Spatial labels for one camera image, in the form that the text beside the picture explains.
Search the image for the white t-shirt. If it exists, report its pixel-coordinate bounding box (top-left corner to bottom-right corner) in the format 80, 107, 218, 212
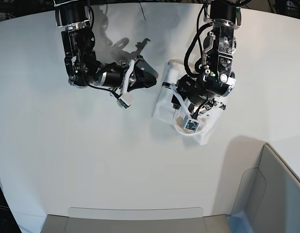
152, 60, 225, 146

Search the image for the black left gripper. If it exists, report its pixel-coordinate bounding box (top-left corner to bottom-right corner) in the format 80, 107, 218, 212
161, 75, 226, 114

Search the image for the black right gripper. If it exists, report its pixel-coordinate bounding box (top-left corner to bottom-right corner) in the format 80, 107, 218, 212
98, 55, 158, 92

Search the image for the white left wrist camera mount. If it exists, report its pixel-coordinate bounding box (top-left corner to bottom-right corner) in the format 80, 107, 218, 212
173, 91, 215, 136

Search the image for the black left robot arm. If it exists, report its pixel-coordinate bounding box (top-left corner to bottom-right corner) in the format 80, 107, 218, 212
162, 0, 241, 116

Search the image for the grey box right side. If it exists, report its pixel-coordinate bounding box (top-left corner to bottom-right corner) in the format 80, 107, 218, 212
227, 144, 300, 233

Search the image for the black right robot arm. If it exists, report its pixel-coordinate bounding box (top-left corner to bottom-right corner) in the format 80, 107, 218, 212
54, 0, 158, 98

